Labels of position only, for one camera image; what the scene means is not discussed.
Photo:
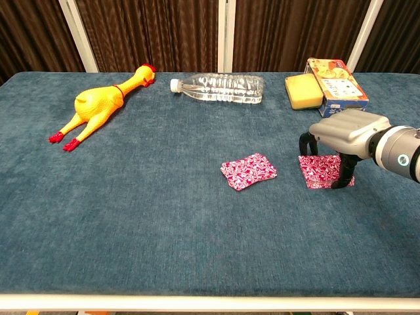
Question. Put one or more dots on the yellow cleaning sponge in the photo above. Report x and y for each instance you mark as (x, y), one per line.
(303, 92)

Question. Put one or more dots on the white partition post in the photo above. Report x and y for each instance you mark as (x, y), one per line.
(226, 36)
(78, 36)
(365, 36)

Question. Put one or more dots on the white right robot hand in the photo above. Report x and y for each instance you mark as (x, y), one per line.
(351, 133)

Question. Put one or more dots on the yellow rubber chicken toy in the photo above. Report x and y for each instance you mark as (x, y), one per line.
(96, 105)

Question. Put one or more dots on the orange and blue carton box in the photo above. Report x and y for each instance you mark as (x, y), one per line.
(341, 85)

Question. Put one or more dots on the brown pleated partition curtain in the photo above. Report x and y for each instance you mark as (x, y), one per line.
(397, 33)
(33, 36)
(295, 29)
(157, 33)

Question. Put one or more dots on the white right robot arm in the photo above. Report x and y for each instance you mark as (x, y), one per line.
(400, 151)

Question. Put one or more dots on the clear plastic water bottle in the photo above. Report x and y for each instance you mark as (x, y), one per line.
(223, 88)

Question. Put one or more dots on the blue fabric table cover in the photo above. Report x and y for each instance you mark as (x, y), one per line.
(164, 213)

